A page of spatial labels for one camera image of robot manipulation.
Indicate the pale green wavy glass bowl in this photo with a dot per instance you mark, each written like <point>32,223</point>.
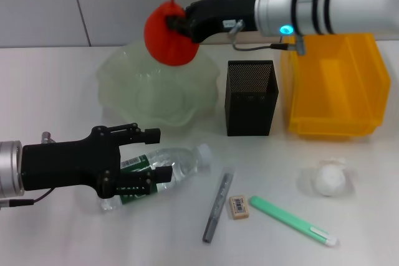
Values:
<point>156,97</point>

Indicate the grey glitter pen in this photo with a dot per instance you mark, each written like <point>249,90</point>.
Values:
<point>218,203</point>

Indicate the yellow plastic storage bin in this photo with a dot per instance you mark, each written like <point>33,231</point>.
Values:
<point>336,91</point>

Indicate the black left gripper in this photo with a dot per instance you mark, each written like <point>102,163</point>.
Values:
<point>68,163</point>

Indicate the black mesh pen holder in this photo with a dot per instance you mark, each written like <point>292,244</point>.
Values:
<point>249,113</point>

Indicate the orange toy fruit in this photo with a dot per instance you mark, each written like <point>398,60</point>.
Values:
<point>165,45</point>

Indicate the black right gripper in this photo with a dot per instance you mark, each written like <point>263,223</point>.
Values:
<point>218,13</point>

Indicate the clear green-label water bottle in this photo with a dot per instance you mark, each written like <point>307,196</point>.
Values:
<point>180,160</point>

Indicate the white paper ball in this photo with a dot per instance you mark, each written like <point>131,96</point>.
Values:
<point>328,178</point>

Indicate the beige eraser with barcode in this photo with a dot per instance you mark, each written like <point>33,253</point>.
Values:
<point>239,207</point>

